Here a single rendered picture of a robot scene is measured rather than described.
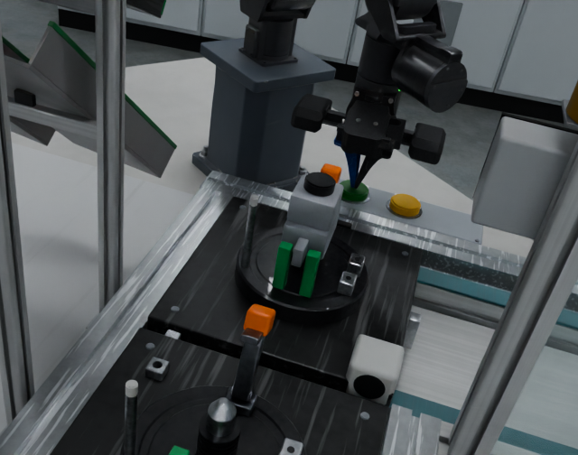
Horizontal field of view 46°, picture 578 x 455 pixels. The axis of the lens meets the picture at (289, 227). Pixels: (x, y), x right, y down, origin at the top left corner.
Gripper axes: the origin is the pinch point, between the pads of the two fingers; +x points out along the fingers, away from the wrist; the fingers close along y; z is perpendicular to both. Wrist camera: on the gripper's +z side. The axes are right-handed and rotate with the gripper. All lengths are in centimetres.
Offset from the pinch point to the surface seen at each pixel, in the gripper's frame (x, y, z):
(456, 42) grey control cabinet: 69, 12, -281
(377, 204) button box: 4.8, 3.6, 0.5
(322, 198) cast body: -7.8, -0.9, 22.9
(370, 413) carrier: 3.7, 8.8, 36.3
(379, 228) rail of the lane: 4.8, 4.7, 6.0
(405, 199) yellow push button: 3.6, 6.7, -0.6
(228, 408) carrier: -4.1, -1.2, 47.0
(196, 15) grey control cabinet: 81, -123, -262
